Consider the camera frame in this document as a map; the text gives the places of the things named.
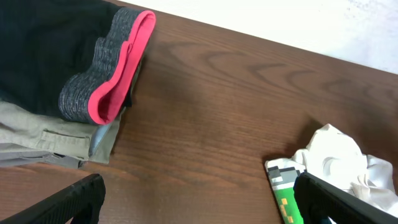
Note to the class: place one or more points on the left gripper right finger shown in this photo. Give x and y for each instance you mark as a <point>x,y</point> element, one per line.
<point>320,202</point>

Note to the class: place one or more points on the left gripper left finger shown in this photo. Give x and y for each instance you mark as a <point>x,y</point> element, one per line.
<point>79,203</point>

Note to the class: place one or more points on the white printed t-shirt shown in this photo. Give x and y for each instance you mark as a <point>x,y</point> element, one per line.
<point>336,158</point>

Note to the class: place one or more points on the folded khaki trousers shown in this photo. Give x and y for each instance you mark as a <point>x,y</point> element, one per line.
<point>29,138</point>

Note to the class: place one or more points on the black shorts with orange waistband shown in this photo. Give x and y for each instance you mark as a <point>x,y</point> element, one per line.
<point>75,59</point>

